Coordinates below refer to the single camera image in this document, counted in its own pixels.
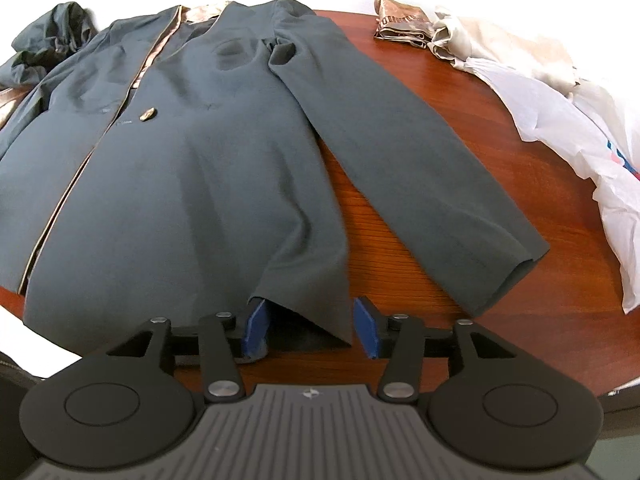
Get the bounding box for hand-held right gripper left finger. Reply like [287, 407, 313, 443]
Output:
[107, 298, 273, 403]

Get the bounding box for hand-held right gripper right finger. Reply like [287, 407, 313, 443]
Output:
[352, 297, 518, 403]

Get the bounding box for grey suit jacket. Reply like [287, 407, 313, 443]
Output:
[0, 0, 551, 356]

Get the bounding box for white plastic bag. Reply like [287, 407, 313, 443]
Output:
[465, 57, 640, 313]

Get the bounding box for brown patterned scarf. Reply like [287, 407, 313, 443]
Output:
[374, 0, 437, 51]

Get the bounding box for cream cloth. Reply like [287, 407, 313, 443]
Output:
[427, 7, 583, 98]

